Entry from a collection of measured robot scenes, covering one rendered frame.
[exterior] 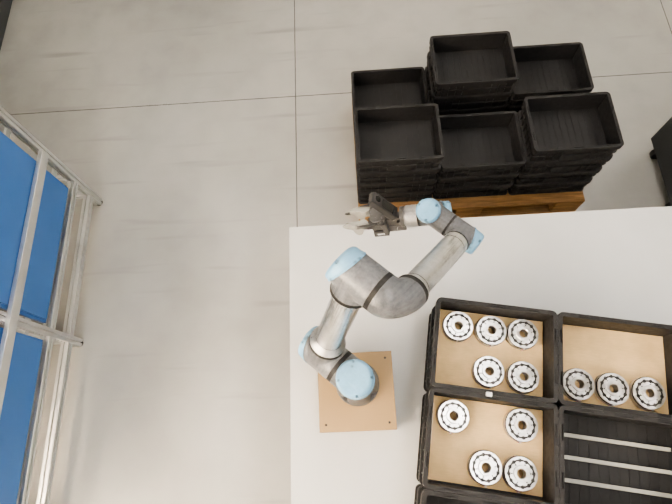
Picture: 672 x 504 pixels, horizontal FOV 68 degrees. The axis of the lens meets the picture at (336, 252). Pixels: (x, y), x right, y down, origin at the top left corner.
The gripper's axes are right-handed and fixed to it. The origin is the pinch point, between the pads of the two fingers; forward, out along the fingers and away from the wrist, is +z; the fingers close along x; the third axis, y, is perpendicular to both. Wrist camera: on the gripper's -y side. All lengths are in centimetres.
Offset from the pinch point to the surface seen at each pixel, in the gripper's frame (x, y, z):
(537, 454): -62, 54, -55
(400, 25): 206, 50, 2
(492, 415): -52, 47, -42
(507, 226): 24, 43, -53
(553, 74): 133, 56, -83
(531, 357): -32, 46, -56
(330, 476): -73, 50, 13
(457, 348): -32, 38, -32
